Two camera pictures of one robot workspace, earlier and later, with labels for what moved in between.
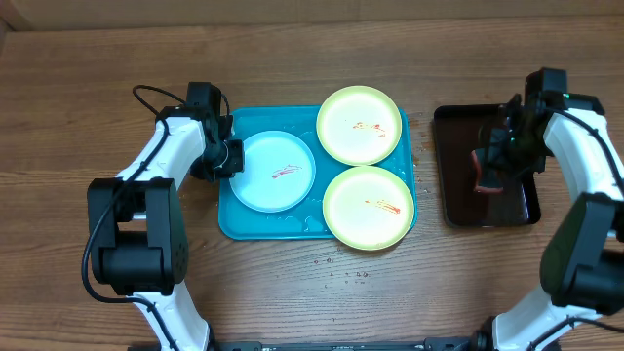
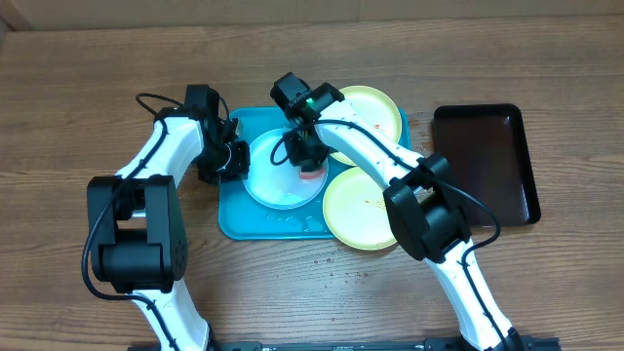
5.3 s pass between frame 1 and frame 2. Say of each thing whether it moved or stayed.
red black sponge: moved
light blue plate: moved
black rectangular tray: stayed
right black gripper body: moved
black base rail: stayed
